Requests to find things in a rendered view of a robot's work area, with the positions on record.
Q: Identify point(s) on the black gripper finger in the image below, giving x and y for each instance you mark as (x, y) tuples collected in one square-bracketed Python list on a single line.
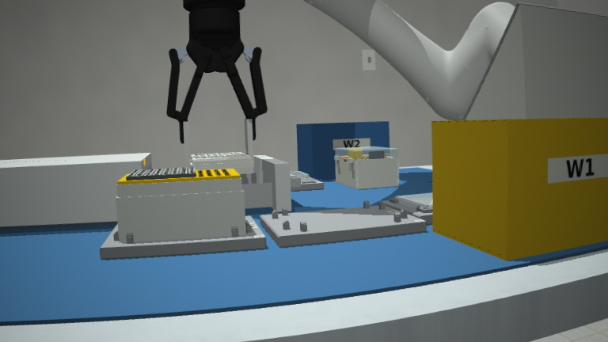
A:
[(252, 55), (177, 57)]

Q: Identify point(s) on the blue bench mat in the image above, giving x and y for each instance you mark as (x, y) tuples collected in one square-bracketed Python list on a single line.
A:
[(56, 275)]

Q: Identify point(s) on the yellow box labelled w1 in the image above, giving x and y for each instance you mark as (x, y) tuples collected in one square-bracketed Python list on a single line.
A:
[(522, 187)]

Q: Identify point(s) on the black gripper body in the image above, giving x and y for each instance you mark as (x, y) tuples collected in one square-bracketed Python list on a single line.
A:
[(214, 27)]

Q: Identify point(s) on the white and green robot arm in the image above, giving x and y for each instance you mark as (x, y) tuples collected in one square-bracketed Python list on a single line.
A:
[(448, 78)]

